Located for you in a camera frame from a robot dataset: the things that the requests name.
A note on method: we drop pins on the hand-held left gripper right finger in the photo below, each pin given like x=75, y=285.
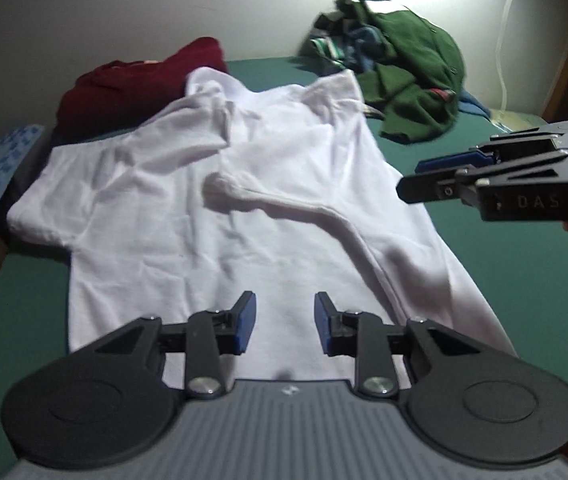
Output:
x=321, y=322

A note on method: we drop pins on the pile of green clothes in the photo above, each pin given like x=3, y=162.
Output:
x=414, y=60

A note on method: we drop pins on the white polo shirt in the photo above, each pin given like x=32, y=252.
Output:
x=189, y=210

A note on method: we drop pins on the red plaid garment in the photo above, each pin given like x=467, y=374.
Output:
x=441, y=92

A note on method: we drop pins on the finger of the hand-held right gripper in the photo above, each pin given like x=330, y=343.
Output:
x=434, y=189
x=449, y=164

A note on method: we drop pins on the light blue knit garment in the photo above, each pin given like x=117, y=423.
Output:
x=364, y=45

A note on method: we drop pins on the blue fabric garment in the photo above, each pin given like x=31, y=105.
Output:
x=474, y=105

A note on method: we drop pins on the dark red sweater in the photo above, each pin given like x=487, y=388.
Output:
x=129, y=90

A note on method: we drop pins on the bright green white striped garment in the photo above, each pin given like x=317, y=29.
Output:
x=326, y=49

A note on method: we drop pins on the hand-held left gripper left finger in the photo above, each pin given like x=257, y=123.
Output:
x=246, y=322

